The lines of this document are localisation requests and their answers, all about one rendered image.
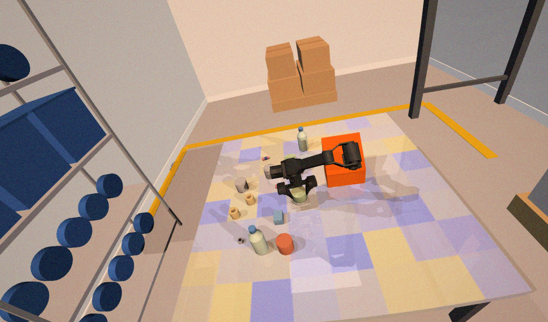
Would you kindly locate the grey cylinder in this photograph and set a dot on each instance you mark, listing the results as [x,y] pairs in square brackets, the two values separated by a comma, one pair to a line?
[267,170]
[241,185]

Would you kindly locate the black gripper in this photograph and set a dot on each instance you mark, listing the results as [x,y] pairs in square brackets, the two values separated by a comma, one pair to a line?
[310,182]

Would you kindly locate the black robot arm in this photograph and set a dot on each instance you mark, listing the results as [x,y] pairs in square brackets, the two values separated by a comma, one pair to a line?
[292,168]

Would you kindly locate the orange cylinder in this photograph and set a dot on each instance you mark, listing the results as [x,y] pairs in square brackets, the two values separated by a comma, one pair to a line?
[285,244]

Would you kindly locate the tan hollow cylinder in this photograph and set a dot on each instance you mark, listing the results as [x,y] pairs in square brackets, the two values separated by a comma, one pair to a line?
[249,198]
[234,213]

